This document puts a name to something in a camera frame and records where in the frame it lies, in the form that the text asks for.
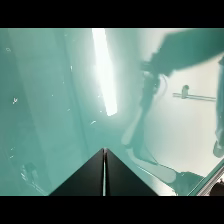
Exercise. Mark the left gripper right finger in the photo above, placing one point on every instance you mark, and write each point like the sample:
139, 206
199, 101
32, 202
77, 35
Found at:
121, 180

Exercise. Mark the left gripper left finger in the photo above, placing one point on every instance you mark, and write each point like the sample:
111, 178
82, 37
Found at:
87, 180

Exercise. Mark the silver frame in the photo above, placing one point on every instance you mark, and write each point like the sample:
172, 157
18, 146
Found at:
209, 187

